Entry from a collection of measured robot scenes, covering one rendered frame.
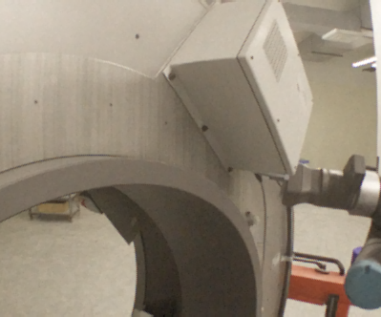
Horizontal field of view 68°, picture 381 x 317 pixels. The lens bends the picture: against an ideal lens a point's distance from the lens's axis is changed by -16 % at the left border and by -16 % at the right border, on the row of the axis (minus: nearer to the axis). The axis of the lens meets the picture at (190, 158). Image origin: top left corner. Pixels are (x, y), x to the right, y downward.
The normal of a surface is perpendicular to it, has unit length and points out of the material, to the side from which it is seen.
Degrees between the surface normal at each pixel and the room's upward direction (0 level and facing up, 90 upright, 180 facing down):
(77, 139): 90
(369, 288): 93
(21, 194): 90
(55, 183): 90
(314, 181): 46
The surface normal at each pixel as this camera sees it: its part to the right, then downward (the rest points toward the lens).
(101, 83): 0.80, 0.06
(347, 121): 0.05, 0.10
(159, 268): -0.60, 0.11
